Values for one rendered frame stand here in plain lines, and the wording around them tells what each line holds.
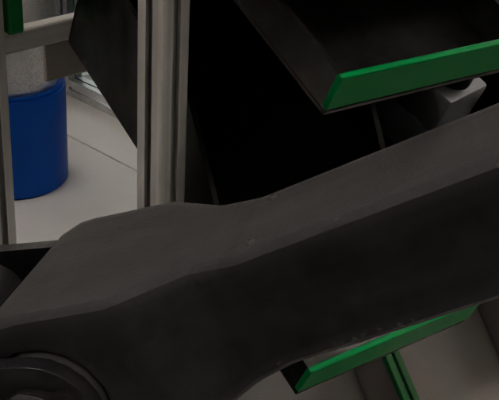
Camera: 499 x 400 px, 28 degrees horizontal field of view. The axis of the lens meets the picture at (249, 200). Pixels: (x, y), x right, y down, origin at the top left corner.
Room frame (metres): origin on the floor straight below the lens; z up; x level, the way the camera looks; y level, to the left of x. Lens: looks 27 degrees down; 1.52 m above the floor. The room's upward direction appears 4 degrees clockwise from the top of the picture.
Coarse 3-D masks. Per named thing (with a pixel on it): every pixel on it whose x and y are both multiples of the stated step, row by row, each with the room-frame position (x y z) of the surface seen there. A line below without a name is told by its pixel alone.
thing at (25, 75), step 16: (32, 0) 1.25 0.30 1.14; (48, 0) 1.28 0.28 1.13; (32, 16) 1.25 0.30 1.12; (48, 16) 1.28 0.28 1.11; (32, 48) 1.25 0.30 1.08; (16, 64) 1.24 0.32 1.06; (32, 64) 1.25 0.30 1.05; (16, 80) 1.24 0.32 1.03; (32, 80) 1.25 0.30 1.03; (16, 96) 1.24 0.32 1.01
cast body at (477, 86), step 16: (480, 80) 0.64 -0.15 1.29; (416, 96) 0.62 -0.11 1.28; (432, 96) 0.62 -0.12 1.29; (448, 96) 0.61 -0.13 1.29; (464, 96) 0.62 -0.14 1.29; (384, 112) 0.64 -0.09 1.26; (400, 112) 0.63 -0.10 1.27; (416, 112) 0.62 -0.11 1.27; (432, 112) 0.62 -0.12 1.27; (448, 112) 0.61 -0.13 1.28; (464, 112) 0.64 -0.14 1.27; (384, 128) 0.64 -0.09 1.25; (400, 128) 0.63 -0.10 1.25; (416, 128) 0.62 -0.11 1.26; (432, 128) 0.62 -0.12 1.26
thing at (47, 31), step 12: (24, 24) 0.63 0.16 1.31; (36, 24) 0.63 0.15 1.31; (48, 24) 0.64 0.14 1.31; (60, 24) 0.64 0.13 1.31; (12, 36) 0.61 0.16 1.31; (24, 36) 0.62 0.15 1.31; (36, 36) 0.63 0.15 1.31; (48, 36) 0.64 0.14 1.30; (60, 36) 0.64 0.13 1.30; (12, 48) 0.61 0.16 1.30; (24, 48) 0.62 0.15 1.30
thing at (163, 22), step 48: (0, 0) 0.60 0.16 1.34; (144, 0) 0.49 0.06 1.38; (0, 48) 0.60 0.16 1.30; (144, 48) 0.49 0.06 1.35; (0, 96) 0.60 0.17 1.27; (144, 96) 0.49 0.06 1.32; (0, 144) 0.61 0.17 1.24; (144, 144) 0.49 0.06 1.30; (0, 192) 0.60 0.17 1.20; (144, 192) 0.49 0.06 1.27; (0, 240) 0.60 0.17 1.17
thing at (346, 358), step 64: (128, 0) 0.57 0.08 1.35; (192, 0) 0.66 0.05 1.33; (128, 64) 0.56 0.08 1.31; (192, 64) 0.63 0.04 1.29; (256, 64) 0.66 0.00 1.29; (128, 128) 0.56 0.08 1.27; (192, 128) 0.50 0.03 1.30; (256, 128) 0.60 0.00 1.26; (320, 128) 0.61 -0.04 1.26; (192, 192) 0.50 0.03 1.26; (256, 192) 0.54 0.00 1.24; (448, 320) 0.48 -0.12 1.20
